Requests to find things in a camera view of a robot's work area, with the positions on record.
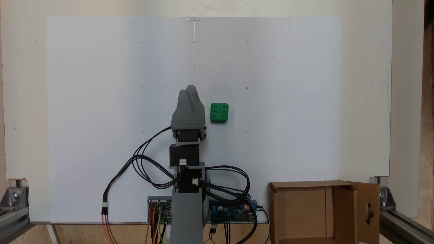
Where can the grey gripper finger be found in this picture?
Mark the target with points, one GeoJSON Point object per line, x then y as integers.
{"type": "Point", "coordinates": [183, 105]}
{"type": "Point", "coordinates": [196, 108]}

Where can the green dice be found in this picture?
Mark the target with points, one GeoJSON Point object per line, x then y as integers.
{"type": "Point", "coordinates": [219, 113]}

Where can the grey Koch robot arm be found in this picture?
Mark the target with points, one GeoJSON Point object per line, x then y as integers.
{"type": "Point", "coordinates": [186, 210]}

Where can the green circuit board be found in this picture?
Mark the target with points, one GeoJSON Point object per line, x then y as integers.
{"type": "Point", "coordinates": [162, 211]}

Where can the white paper sheet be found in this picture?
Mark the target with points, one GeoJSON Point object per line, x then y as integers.
{"type": "Point", "coordinates": [101, 84]}

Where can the clear tape piece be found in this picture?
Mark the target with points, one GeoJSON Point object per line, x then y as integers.
{"type": "Point", "coordinates": [193, 19]}

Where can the blue circuit board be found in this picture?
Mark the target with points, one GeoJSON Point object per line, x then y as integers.
{"type": "Point", "coordinates": [234, 211]}

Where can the brown cardboard box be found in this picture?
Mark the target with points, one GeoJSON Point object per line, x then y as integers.
{"type": "Point", "coordinates": [301, 213]}

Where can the metal corner bracket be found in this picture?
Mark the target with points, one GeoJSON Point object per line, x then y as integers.
{"type": "Point", "coordinates": [386, 198]}
{"type": "Point", "coordinates": [15, 196]}

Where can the aluminium frame post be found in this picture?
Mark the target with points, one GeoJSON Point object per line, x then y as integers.
{"type": "Point", "coordinates": [403, 227]}
{"type": "Point", "coordinates": [10, 222]}

